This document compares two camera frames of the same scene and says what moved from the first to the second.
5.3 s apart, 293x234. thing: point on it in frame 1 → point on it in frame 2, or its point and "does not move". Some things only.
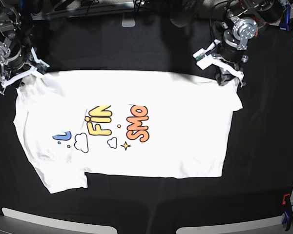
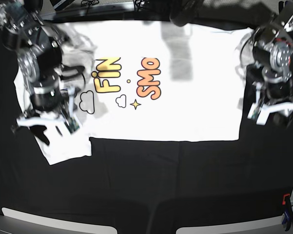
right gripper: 222,77 → 265,109
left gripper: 16,82 → 38,130
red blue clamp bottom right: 288,216 does not move
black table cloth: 264,149 does not move
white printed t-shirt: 142,124 → 149,81
